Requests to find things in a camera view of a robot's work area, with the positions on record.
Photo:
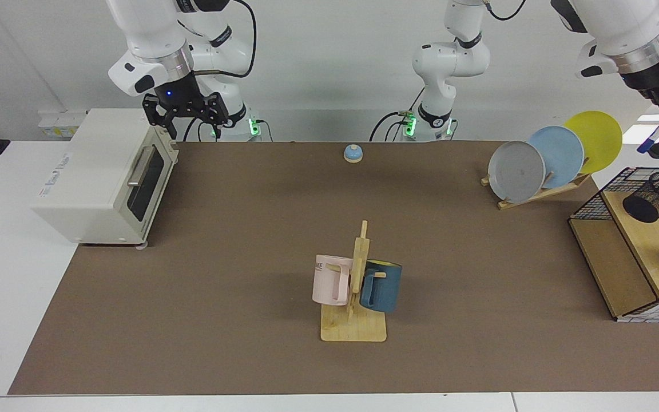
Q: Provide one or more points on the black mesh pen holder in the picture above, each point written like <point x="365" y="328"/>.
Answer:
<point x="641" y="209"/>

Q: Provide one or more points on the wooden cup stand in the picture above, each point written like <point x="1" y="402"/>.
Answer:
<point x="355" y="329"/>

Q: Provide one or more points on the white power strip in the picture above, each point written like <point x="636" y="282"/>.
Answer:
<point x="60" y="123"/>

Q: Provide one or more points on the light blue plate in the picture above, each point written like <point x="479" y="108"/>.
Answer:
<point x="561" y="151"/>

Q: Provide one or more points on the yellow plate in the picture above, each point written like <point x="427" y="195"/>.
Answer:
<point x="598" y="137"/>

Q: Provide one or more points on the pink mug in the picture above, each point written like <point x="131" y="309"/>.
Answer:
<point x="326" y="283"/>

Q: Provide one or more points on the small blue round bell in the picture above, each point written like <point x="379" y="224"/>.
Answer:
<point x="353" y="153"/>

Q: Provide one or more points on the blue and white marker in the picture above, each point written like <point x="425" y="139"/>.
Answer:
<point x="643" y="146"/>

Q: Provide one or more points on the grey plate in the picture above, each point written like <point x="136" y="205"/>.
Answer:
<point x="515" y="171"/>

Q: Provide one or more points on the dark blue mug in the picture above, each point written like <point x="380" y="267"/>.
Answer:
<point x="386" y="286"/>

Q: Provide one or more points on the brown table cloth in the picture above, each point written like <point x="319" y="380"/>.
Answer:
<point x="249" y="315"/>

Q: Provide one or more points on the pale toaster oven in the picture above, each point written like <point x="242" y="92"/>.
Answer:
<point x="95" y="183"/>

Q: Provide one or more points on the wooden plate rack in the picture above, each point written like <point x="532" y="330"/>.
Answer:
<point x="535" y="196"/>

